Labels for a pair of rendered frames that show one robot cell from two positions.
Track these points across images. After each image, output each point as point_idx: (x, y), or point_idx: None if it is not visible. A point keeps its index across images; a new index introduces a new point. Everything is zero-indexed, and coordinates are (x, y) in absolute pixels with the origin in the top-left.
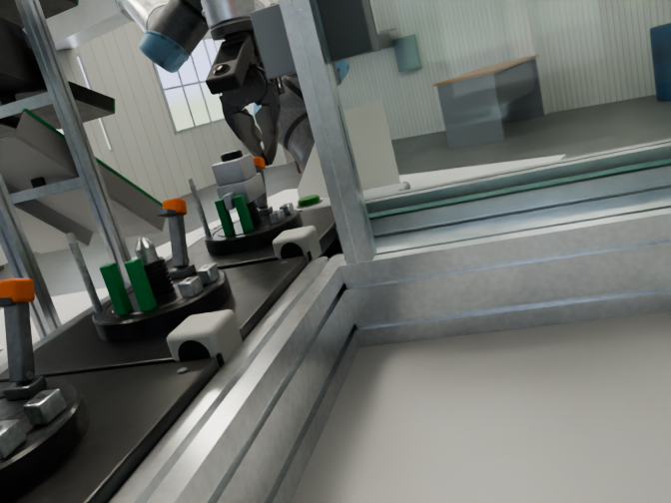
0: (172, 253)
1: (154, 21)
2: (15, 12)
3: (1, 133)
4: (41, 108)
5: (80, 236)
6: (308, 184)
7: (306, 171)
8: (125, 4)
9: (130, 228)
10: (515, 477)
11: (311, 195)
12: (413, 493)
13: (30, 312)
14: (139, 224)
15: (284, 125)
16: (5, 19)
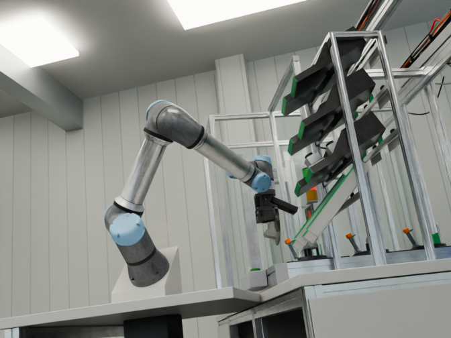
0: (357, 246)
1: (262, 171)
2: (301, 142)
3: (319, 176)
4: (317, 181)
5: (315, 237)
6: (169, 282)
7: (169, 273)
8: (212, 139)
9: (307, 244)
10: None
11: (170, 290)
12: None
13: (384, 245)
14: (307, 243)
15: (152, 242)
16: (301, 140)
